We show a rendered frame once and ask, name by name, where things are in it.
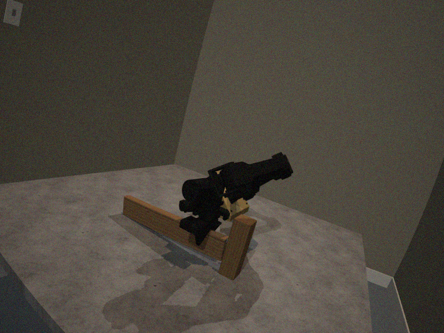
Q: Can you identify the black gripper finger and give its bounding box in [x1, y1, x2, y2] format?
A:
[195, 229, 210, 246]
[207, 221, 221, 231]

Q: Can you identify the brown wooden post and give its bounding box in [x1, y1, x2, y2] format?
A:
[218, 214, 257, 280]

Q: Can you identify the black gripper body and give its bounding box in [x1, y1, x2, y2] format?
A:
[179, 199, 230, 236]

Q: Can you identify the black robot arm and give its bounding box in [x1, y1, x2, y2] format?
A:
[179, 152, 293, 216]

